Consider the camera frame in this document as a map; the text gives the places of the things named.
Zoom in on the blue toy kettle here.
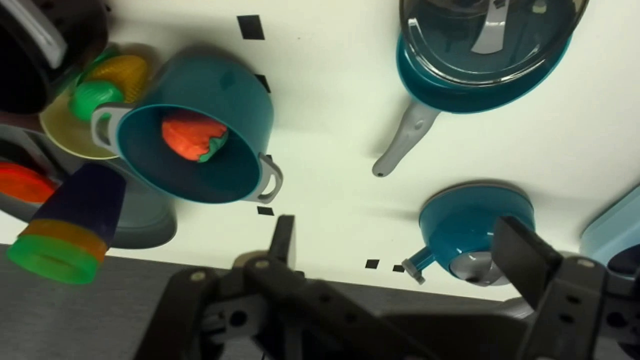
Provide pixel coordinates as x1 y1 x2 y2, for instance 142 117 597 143
400 180 538 290

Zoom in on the blue pan grey handle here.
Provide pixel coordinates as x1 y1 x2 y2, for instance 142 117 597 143
370 0 592 180

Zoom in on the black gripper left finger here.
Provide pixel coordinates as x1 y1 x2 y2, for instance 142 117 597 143
131 213 436 360

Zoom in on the grey round plate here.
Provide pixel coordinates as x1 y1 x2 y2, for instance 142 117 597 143
0 122 180 250

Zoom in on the orange toy carrot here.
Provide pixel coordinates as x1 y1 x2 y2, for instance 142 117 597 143
160 109 230 165

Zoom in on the yellow-green plastic bowl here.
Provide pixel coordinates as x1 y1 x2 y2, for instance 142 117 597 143
35 42 155 162

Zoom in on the small orange plate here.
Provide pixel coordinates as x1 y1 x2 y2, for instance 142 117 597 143
0 159 60 206

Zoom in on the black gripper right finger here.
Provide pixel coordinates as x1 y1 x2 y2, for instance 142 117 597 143
492 215 640 360

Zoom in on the light blue toy toaster oven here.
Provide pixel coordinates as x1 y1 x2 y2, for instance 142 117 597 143
575 183 640 275

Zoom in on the green toy vegetable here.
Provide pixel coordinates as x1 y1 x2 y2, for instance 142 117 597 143
67 77 128 125

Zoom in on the glass pot lid grey handle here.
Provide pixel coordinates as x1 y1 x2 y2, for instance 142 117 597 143
398 0 592 85

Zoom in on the purple plastic cup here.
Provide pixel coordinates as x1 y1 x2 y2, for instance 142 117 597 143
32 162 130 241

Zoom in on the yellow toy corn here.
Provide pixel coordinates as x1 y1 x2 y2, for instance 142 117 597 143
84 51 151 105

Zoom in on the black saucepan grey handle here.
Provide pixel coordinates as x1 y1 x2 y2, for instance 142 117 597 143
0 0 111 116

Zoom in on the green plastic cup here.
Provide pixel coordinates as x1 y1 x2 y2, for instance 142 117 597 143
4 231 101 288

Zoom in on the blue toy pot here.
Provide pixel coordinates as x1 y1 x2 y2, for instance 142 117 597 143
88 48 285 206

